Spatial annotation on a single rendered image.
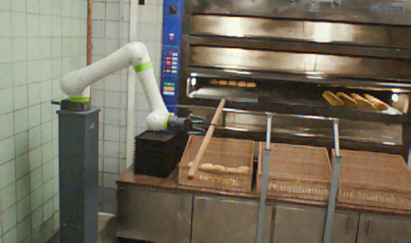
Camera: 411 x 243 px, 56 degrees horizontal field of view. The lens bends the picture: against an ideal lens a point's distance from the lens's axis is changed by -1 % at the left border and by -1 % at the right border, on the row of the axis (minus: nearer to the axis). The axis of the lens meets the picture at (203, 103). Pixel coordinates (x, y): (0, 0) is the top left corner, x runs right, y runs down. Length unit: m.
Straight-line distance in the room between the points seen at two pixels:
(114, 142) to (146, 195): 0.75
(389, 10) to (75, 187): 2.65
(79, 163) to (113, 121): 1.07
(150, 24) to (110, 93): 0.72
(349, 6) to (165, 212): 2.15
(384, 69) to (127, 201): 2.27
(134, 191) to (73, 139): 0.76
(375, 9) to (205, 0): 1.35
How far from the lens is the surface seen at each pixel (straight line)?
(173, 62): 3.29
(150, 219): 3.13
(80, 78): 2.31
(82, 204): 2.66
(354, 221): 3.07
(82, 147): 2.52
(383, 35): 3.38
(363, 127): 3.44
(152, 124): 2.33
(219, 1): 3.28
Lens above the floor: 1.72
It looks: 10 degrees down
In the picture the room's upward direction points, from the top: 4 degrees clockwise
